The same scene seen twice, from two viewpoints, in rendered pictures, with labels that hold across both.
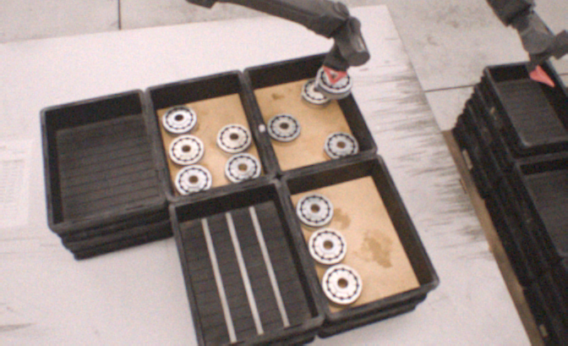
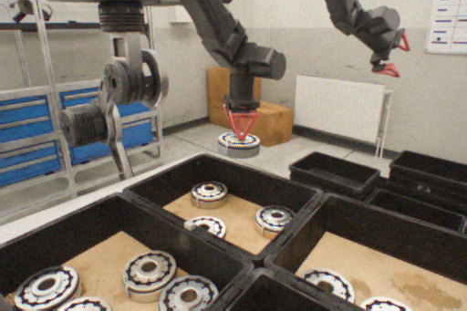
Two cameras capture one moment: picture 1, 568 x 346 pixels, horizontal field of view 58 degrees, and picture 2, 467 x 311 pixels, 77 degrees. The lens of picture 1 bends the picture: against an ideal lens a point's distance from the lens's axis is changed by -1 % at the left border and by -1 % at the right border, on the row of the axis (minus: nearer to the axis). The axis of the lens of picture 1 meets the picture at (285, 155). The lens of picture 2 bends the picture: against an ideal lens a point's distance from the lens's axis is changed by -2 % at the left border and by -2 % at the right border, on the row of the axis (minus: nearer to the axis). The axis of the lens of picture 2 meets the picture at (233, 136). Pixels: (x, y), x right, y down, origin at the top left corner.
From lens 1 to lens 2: 97 cm
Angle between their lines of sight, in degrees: 44
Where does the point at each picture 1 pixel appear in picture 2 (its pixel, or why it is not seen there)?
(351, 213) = (355, 274)
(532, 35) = (388, 12)
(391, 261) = (452, 295)
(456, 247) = not seen: hidden behind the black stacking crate
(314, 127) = (232, 221)
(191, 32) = (29, 222)
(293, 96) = (187, 207)
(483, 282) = not seen: outside the picture
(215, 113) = (103, 261)
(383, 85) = not seen: hidden behind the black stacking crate
